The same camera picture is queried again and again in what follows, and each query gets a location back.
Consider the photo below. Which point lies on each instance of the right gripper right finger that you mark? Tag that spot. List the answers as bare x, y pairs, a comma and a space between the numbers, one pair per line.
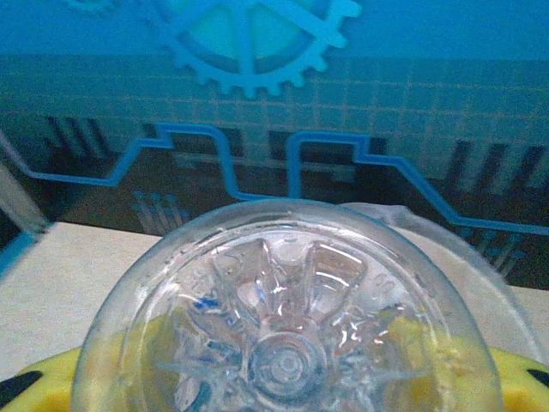
519, 386

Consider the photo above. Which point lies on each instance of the white plastic bin with liner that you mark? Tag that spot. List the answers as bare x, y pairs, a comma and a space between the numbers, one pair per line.
386, 212

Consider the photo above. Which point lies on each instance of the blue cap cola plastic bottle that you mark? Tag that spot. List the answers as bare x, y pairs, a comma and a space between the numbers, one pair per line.
283, 322

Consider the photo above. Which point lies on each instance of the aluminium frame post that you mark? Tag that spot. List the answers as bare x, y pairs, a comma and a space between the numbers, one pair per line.
17, 193

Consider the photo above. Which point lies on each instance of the blue aluminium side rail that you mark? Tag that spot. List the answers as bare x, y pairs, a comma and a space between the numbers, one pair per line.
17, 253

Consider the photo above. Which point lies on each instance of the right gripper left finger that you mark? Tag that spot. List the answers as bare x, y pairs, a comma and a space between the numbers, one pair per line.
47, 386

